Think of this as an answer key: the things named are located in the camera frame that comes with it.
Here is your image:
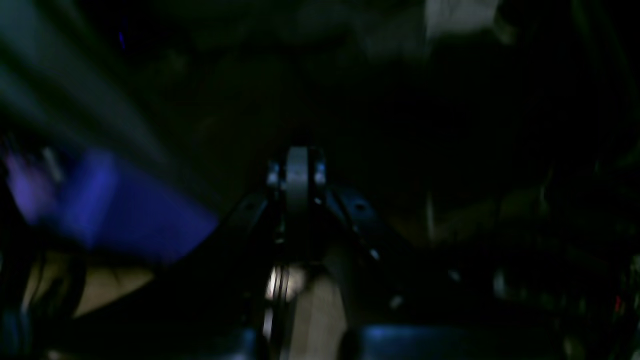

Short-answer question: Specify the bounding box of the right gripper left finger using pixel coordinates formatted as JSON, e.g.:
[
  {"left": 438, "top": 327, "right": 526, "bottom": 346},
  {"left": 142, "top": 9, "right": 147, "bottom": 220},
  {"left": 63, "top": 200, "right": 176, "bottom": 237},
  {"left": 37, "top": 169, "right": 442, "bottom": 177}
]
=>
[{"left": 150, "top": 161, "right": 288, "bottom": 360}]

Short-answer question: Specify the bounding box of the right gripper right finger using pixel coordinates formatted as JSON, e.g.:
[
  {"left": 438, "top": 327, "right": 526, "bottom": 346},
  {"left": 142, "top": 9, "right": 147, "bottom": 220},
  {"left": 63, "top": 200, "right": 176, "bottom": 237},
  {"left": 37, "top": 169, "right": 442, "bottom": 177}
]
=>
[{"left": 300, "top": 146, "right": 451, "bottom": 360}]

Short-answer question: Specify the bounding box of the blue cloth item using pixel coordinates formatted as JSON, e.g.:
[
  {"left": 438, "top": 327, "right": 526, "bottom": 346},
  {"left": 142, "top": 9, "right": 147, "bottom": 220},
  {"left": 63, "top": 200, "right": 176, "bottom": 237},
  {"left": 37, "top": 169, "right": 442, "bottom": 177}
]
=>
[{"left": 3, "top": 150, "right": 218, "bottom": 265}]

